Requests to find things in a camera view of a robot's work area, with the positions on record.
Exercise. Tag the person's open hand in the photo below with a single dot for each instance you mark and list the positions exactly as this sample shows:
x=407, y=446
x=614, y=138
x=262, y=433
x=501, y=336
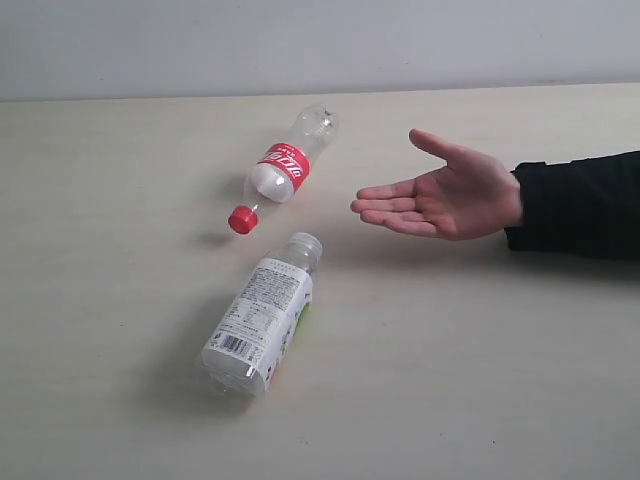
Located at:
x=470, y=197

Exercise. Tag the black sleeved forearm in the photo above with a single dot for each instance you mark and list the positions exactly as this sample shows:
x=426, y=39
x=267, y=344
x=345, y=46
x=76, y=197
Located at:
x=588, y=208

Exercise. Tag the clear cola bottle red label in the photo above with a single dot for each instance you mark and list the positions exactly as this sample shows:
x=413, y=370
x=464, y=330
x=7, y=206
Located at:
x=284, y=166

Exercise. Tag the clear bottle white barcode label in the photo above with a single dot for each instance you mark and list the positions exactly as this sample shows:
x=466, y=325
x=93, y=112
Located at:
x=251, y=339

